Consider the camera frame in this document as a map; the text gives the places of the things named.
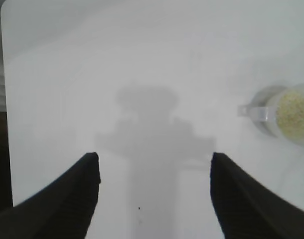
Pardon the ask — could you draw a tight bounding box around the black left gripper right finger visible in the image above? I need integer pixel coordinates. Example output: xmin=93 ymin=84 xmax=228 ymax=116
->
xmin=209 ymin=152 xmax=304 ymax=239

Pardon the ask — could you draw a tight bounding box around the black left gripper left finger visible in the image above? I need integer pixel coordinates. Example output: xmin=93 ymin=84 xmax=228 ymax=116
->
xmin=0 ymin=151 xmax=101 ymax=239

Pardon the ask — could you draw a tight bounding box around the clear plastic measuring cup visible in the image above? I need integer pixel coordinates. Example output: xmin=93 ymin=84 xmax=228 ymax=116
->
xmin=238 ymin=83 xmax=304 ymax=147

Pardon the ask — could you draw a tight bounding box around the white uncooked rice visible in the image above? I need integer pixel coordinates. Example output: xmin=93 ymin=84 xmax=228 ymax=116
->
xmin=276 ymin=90 xmax=304 ymax=139

